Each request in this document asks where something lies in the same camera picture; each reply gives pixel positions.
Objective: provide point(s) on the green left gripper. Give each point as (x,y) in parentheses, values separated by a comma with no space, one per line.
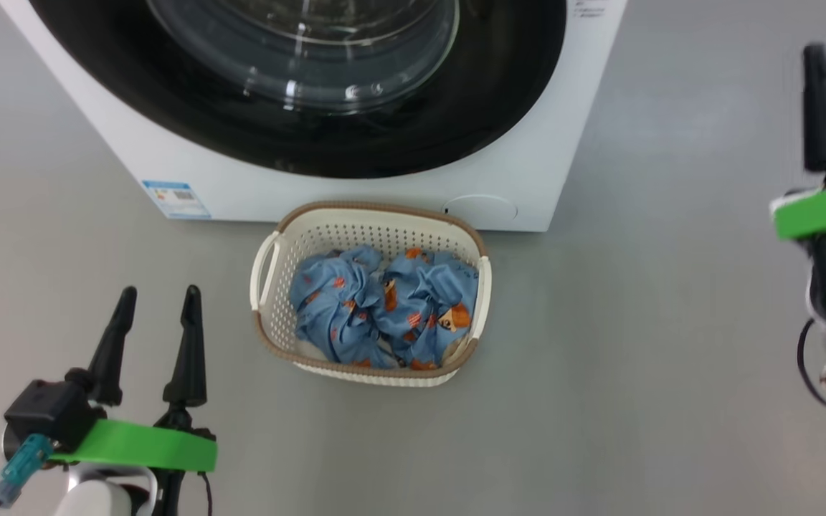
(148,446)

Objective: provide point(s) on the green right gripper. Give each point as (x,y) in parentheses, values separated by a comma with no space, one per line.
(825,211)

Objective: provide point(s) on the blue clothes with orange print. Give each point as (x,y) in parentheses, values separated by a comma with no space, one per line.
(341,308)

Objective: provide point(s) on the black round glass door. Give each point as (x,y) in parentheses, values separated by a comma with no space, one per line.
(169,122)

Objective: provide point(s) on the cream basket with brown rim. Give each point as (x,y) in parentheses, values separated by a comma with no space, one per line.
(355,229)

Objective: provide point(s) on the white front-load washing machine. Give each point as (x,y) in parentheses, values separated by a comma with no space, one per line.
(528,165)

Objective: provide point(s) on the blue energy label sticker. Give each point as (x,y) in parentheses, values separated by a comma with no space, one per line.
(176,201)

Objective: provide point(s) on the small printed text sticker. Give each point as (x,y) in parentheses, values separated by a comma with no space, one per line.
(589,8)

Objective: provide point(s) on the round white filter cover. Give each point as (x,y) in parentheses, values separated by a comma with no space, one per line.
(481,209)

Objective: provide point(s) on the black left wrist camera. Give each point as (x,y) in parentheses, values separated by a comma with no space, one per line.
(47,412)

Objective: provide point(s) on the teal left camera connector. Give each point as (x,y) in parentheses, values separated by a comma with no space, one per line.
(22,466)

